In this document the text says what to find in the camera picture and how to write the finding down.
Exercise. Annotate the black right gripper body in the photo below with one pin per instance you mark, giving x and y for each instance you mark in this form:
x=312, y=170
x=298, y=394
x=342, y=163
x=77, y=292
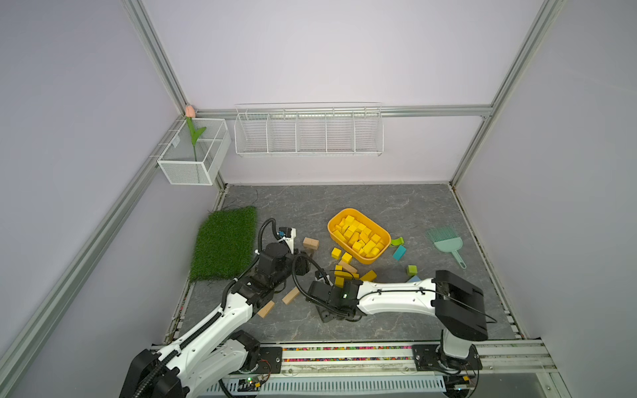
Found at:
x=325, y=315

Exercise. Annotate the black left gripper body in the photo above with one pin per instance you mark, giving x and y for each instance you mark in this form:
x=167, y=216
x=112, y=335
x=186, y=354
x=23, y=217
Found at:
x=298, y=265

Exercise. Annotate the yellow plastic tub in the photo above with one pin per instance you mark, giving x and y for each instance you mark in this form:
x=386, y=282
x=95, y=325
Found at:
x=359, y=235

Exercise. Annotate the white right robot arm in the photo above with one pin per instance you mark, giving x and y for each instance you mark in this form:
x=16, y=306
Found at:
x=455, y=302

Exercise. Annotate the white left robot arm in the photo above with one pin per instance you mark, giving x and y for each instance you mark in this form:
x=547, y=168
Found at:
x=217, y=346

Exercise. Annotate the natural wood long block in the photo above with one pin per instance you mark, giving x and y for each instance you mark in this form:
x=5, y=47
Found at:
x=291, y=296

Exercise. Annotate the natural wood centre block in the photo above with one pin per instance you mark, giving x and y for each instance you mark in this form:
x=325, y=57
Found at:
x=349, y=268

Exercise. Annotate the yellow long block diagonal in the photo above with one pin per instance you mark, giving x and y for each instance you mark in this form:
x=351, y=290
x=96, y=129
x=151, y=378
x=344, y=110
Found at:
x=370, y=276

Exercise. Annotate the yellow cube beside wood block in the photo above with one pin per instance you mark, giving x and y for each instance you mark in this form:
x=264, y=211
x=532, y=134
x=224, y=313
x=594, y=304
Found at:
x=347, y=258

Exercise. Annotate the natural wood block lower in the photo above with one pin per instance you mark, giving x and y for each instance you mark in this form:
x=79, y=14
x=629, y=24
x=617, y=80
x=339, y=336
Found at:
x=265, y=311

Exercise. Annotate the green artificial grass mat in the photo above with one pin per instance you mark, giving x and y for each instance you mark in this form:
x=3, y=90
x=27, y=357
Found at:
x=224, y=246

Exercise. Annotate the teal block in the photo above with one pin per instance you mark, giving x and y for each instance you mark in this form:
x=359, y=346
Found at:
x=399, y=252

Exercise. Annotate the green small cube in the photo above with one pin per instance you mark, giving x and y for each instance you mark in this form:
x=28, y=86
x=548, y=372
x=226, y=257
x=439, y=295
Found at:
x=412, y=270

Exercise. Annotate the green plastic dustpan brush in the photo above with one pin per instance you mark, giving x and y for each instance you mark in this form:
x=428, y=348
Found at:
x=447, y=240

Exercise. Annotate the white mesh corner basket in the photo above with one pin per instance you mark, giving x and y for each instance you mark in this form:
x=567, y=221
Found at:
x=177, y=161

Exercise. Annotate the pink artificial tulip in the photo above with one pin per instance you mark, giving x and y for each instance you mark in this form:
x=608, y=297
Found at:
x=195, y=133

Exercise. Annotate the white wire shelf basket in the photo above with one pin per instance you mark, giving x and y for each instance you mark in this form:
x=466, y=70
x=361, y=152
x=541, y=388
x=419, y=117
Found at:
x=309, y=129

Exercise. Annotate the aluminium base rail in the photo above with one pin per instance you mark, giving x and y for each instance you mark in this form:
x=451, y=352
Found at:
x=350, y=369

